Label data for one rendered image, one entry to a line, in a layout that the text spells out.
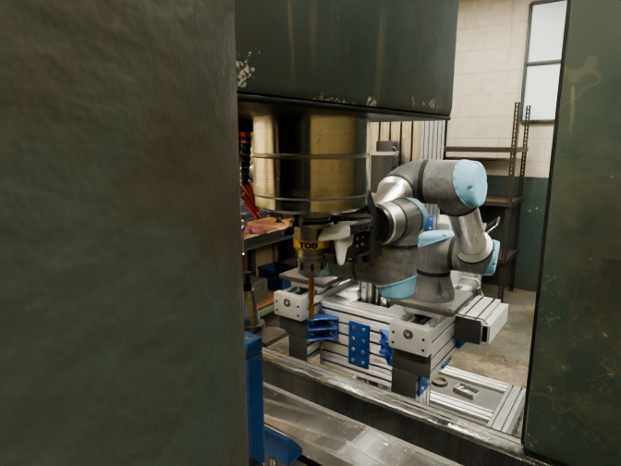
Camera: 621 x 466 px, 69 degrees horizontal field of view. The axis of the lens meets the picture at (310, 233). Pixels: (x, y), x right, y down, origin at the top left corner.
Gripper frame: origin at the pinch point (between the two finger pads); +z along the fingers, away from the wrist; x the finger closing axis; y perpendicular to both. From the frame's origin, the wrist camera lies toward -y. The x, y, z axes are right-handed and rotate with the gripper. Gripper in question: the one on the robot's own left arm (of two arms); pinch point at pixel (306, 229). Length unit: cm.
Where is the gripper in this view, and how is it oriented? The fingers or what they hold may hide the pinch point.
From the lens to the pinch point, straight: 63.7
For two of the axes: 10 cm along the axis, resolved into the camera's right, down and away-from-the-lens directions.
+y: -0.1, 9.8, 1.9
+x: -8.0, -1.2, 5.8
